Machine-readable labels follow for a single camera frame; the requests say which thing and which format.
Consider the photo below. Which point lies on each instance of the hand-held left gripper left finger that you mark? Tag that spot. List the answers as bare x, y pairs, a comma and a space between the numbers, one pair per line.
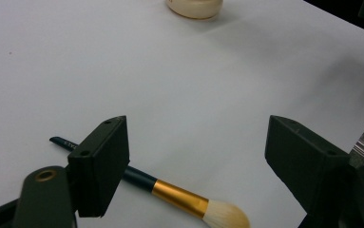
102, 164

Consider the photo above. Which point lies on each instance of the large white-bristle makeup brush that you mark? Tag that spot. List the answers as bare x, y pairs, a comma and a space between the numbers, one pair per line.
179, 198

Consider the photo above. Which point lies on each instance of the white table sheet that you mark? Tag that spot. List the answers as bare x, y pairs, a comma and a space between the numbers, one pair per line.
138, 63

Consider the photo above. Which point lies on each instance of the cream ribbed brush holder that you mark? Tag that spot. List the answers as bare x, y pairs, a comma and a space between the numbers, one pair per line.
195, 8

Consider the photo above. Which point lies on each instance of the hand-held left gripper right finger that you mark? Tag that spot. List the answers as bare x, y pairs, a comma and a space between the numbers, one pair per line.
309, 164

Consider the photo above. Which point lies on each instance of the black curtain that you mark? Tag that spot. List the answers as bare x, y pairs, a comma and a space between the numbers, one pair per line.
344, 11

